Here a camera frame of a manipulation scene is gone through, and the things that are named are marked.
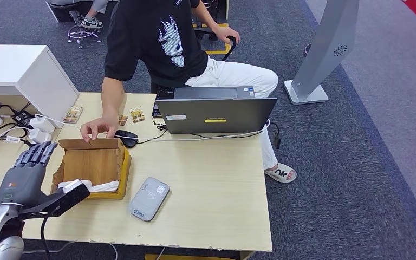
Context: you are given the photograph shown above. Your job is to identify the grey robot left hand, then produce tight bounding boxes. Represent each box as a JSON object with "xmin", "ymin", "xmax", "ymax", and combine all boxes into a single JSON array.
[{"xmin": 0, "ymin": 141, "xmax": 59, "ymax": 209}]

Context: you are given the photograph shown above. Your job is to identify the person's right hand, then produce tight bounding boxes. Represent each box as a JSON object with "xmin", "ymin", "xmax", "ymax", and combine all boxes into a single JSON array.
[{"xmin": 80, "ymin": 116, "xmax": 119, "ymax": 143}]

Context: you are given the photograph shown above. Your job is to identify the person's left hand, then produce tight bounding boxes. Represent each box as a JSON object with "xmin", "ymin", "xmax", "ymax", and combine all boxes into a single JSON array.
[{"xmin": 213, "ymin": 25, "xmax": 241, "ymax": 46}]

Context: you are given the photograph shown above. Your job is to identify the cardboard box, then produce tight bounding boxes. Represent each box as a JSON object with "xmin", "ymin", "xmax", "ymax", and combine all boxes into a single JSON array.
[{"xmin": 51, "ymin": 138, "xmax": 132, "ymax": 200}]

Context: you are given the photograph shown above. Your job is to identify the large picture key card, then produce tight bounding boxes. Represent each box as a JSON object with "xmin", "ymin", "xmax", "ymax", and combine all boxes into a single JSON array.
[{"xmin": 63, "ymin": 106, "xmax": 84, "ymax": 124}]

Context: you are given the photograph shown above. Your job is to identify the small picture card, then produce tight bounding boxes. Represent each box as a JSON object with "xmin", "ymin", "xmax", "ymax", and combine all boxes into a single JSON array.
[{"xmin": 129, "ymin": 106, "xmax": 146, "ymax": 124}]

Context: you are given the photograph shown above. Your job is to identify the person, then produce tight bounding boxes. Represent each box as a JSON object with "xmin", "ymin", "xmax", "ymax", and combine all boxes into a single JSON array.
[
  {"xmin": 80, "ymin": 0, "xmax": 298, "ymax": 184},
  {"xmin": 81, "ymin": 0, "xmax": 111, "ymax": 29}
]

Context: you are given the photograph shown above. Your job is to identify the grey card reader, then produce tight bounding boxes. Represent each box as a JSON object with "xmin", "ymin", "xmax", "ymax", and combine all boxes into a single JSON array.
[{"xmin": 129, "ymin": 177, "xmax": 171, "ymax": 222}]

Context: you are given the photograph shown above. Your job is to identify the yellow floor tape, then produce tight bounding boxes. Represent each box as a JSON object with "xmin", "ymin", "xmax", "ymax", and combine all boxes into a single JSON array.
[{"xmin": 193, "ymin": 22, "xmax": 233, "ymax": 56}]

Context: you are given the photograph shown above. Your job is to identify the black furniture piece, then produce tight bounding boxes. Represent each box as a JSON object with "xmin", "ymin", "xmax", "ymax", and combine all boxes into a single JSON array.
[{"xmin": 194, "ymin": 0, "xmax": 230, "ymax": 29}]

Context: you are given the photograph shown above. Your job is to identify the black computer mouse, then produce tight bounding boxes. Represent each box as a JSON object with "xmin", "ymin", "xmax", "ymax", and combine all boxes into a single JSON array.
[{"xmin": 114, "ymin": 129, "xmax": 139, "ymax": 148}]

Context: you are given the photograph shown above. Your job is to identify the small white charger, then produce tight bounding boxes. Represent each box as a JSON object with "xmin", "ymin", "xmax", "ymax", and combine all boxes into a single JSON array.
[{"xmin": 28, "ymin": 128, "xmax": 49, "ymax": 145}]

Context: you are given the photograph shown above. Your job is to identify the large white charger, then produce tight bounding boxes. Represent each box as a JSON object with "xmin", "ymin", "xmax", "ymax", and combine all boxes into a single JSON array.
[{"xmin": 29, "ymin": 116, "xmax": 56, "ymax": 134}]

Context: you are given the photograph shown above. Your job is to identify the white crumpled tissue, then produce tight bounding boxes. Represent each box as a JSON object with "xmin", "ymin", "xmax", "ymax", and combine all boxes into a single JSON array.
[
  {"xmin": 57, "ymin": 180, "xmax": 93, "ymax": 191},
  {"xmin": 90, "ymin": 180, "xmax": 120, "ymax": 193}
]

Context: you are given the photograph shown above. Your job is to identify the black power adapter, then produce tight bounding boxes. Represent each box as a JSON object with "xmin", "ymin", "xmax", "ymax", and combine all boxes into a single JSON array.
[{"xmin": 12, "ymin": 110, "xmax": 34, "ymax": 128}]

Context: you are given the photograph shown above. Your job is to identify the grey laptop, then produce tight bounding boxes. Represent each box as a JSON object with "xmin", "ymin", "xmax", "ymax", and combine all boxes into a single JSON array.
[{"xmin": 152, "ymin": 86, "xmax": 278, "ymax": 134}]

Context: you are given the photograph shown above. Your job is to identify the chrome stool base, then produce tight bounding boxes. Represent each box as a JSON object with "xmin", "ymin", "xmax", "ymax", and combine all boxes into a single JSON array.
[{"xmin": 67, "ymin": 10, "xmax": 103, "ymax": 49}]

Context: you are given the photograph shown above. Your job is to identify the white cabinet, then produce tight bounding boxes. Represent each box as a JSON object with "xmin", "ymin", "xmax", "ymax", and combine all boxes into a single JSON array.
[{"xmin": 0, "ymin": 44, "xmax": 80, "ymax": 128}]

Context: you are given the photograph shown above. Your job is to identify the grey kiosk stand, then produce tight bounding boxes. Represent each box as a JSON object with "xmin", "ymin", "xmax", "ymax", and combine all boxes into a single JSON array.
[{"xmin": 284, "ymin": 0, "xmax": 360, "ymax": 106}]

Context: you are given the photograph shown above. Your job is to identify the black and white sneaker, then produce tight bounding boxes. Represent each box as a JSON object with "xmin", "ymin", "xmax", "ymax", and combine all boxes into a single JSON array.
[{"xmin": 81, "ymin": 16, "xmax": 104, "ymax": 30}]

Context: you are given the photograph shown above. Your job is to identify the black platform white edge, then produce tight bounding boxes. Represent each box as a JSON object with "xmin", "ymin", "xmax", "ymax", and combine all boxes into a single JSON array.
[{"xmin": 45, "ymin": 0, "xmax": 88, "ymax": 23}]

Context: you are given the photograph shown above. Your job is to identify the white sandal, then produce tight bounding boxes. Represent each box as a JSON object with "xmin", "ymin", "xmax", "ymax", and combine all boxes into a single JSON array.
[{"xmin": 264, "ymin": 162, "xmax": 298, "ymax": 184}]

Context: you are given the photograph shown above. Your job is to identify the yellow wooden board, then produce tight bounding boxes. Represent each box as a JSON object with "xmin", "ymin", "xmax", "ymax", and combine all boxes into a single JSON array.
[{"xmin": 145, "ymin": 253, "xmax": 241, "ymax": 260}]

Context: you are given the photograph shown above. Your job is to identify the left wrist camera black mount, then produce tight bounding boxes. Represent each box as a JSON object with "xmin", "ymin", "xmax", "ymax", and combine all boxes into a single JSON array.
[{"xmin": 17, "ymin": 179, "xmax": 91, "ymax": 219}]

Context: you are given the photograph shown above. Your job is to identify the black mouse cable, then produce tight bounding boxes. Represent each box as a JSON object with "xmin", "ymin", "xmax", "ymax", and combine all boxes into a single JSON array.
[{"xmin": 136, "ymin": 116, "xmax": 168, "ymax": 144}]

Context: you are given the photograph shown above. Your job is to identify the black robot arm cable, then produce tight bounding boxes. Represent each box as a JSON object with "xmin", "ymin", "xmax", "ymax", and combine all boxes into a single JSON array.
[{"xmin": 39, "ymin": 215, "xmax": 51, "ymax": 260}]

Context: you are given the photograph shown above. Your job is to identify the black cable with adapter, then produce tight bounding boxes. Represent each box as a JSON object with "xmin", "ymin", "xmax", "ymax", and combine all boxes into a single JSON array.
[{"xmin": 191, "ymin": 122, "xmax": 282, "ymax": 150}]

